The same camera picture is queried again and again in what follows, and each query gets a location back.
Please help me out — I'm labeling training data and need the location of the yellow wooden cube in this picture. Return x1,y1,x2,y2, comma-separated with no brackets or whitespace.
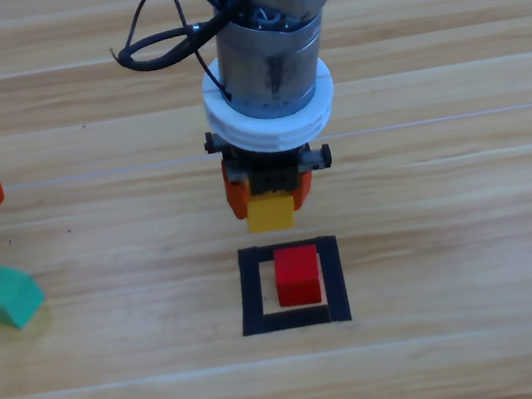
244,192,299,235

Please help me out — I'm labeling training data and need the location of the black tape square outline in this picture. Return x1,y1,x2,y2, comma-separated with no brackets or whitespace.
228,233,353,339

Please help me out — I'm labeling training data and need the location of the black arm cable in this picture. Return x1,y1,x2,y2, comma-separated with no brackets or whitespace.
101,0,305,117

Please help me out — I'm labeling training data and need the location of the green wooden cube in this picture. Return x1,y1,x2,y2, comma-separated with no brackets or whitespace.
0,260,51,333

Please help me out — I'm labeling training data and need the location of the red wooden cube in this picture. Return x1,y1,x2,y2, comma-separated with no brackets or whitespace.
270,243,326,309

